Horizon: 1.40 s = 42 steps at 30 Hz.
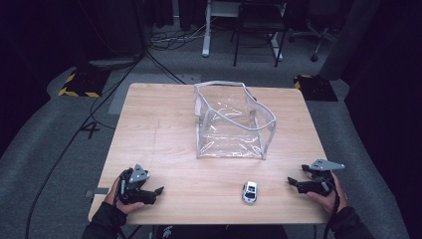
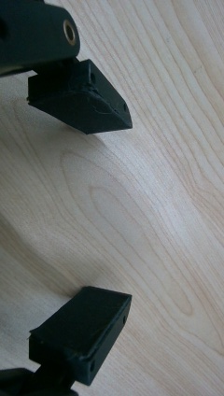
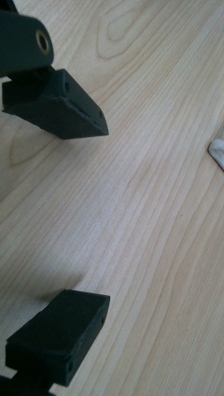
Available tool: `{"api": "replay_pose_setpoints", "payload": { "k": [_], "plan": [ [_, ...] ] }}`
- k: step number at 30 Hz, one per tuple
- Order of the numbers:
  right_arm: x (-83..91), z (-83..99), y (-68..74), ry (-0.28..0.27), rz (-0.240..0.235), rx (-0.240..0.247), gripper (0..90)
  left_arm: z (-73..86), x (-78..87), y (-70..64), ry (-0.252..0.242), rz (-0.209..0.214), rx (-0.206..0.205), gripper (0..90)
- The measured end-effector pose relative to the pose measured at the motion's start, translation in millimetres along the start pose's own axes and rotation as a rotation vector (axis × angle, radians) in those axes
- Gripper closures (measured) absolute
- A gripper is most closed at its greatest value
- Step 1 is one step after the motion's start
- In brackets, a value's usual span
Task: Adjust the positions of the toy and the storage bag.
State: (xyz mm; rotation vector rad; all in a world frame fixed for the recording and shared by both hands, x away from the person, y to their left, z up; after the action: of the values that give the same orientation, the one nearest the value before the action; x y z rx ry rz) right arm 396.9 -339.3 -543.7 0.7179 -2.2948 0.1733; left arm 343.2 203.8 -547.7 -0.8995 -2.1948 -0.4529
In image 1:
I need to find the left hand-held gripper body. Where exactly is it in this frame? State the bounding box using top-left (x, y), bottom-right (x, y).
top-left (117, 163), bottom-right (157, 205)

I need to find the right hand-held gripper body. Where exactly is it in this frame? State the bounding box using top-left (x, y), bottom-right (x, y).
top-left (298, 158), bottom-right (346, 197)

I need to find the person's right hand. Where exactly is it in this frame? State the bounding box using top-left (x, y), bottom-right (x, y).
top-left (305, 171), bottom-right (349, 216)

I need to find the person's left hand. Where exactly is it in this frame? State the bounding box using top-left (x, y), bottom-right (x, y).
top-left (104, 176), bottom-right (146, 215)

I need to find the white toy car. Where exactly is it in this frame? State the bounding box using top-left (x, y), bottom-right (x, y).
top-left (241, 180), bottom-right (259, 204)

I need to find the person's dark clothing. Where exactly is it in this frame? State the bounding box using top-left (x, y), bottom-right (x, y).
top-left (154, 224), bottom-right (290, 239)

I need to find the black yellow striped stand base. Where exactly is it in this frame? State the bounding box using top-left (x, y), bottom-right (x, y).
top-left (58, 67), bottom-right (111, 99)
top-left (293, 74), bottom-right (339, 103)

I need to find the clear plastic zipper bag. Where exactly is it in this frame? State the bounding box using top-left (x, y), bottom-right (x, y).
top-left (193, 80), bottom-right (278, 161)

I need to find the office swivel chair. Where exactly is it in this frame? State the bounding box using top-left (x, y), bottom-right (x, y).
top-left (288, 0), bottom-right (336, 64)

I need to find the grey curtain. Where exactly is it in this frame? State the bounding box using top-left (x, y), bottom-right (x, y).
top-left (318, 0), bottom-right (382, 82)

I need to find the dark cabinet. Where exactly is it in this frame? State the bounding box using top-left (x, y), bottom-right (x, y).
top-left (78, 0), bottom-right (147, 69)

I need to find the black metal chair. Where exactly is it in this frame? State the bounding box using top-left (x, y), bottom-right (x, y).
top-left (231, 0), bottom-right (289, 69)

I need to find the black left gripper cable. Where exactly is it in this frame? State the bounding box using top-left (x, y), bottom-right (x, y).
top-left (112, 169), bottom-right (133, 239)

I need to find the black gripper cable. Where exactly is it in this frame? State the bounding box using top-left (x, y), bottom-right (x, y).
top-left (112, 169), bottom-right (133, 239)
top-left (322, 178), bottom-right (341, 239)

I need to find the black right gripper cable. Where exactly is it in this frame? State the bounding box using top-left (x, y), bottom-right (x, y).
top-left (322, 178), bottom-right (341, 239)

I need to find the grey table edge bracket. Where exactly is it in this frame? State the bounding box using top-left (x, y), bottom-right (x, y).
top-left (85, 187), bottom-right (110, 199)

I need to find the long black floor cable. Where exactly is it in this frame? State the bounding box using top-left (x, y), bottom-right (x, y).
top-left (24, 49), bottom-right (187, 239)

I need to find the bundle of floor cables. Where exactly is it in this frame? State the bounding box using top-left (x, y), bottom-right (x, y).
top-left (148, 23), bottom-right (213, 52)

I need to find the white desk frame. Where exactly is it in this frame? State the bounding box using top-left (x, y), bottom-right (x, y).
top-left (201, 0), bottom-right (287, 62)

